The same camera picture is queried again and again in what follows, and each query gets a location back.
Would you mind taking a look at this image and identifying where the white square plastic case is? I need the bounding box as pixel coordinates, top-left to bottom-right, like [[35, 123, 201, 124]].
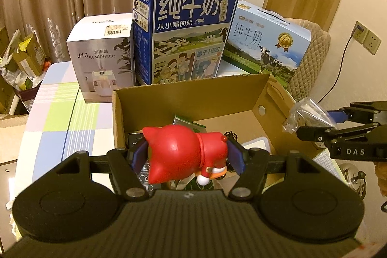
[[242, 136, 271, 153]]

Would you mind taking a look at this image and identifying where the clear bag with white pads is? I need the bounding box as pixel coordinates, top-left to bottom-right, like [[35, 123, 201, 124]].
[[283, 97, 337, 133]]

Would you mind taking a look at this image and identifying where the black shaver box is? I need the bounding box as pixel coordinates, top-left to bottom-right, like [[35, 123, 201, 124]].
[[126, 133, 151, 191]]

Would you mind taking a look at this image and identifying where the red cat figurine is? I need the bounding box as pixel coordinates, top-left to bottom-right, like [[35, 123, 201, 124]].
[[142, 124, 228, 186]]

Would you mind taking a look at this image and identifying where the silver foil tea pouch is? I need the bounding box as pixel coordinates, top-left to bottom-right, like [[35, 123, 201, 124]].
[[173, 115, 207, 133]]

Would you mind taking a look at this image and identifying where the person's right hand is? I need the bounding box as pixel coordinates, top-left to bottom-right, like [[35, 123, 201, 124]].
[[374, 162, 387, 196]]

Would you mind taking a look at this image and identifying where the steel kettle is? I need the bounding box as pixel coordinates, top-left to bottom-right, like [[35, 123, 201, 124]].
[[339, 162, 367, 200]]

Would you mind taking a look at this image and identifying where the brown cardboard box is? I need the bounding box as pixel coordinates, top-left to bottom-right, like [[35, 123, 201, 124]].
[[112, 73, 348, 192]]

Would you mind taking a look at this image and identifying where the quilted beige chair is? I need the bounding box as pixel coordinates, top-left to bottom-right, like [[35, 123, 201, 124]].
[[287, 18, 331, 102]]

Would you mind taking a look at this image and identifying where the checkered bed sheet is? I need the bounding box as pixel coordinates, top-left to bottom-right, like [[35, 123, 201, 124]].
[[5, 62, 114, 209]]

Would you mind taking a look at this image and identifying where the light blue milk carton box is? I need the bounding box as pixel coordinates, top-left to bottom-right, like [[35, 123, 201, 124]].
[[223, 1, 312, 88]]

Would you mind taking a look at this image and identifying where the white humidifier box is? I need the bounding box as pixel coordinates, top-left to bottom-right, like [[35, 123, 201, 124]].
[[67, 13, 135, 103]]

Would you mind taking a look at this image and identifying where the plastic bag with boxes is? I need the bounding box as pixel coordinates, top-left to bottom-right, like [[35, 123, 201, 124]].
[[1, 27, 51, 111]]

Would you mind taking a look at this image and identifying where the dark blue milk carton box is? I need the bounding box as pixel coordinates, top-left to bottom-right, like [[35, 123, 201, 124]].
[[133, 0, 239, 85]]

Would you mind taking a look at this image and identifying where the wall power socket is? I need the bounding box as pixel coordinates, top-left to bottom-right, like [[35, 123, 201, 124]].
[[352, 21, 382, 55]]

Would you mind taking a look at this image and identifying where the black wall cable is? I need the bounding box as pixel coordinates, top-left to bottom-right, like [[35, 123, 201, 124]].
[[317, 28, 364, 104]]

